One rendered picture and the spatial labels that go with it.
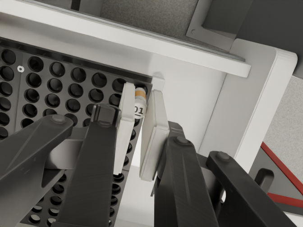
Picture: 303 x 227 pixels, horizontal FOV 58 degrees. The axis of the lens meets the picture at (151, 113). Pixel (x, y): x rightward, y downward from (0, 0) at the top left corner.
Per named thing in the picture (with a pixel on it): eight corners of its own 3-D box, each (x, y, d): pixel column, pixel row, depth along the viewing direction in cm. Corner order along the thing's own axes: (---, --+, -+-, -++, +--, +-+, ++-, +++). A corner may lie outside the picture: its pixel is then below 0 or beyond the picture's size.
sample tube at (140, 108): (144, 102, 23) (144, 121, 19) (130, 98, 23) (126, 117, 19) (148, 88, 23) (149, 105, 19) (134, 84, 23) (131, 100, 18)
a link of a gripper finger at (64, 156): (105, 181, 11) (31, 166, 11) (114, 132, 16) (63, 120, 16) (112, 149, 11) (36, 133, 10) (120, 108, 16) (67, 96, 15)
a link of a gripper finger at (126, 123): (120, 176, 13) (104, 173, 13) (125, 123, 20) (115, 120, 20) (135, 120, 12) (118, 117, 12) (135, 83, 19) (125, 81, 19)
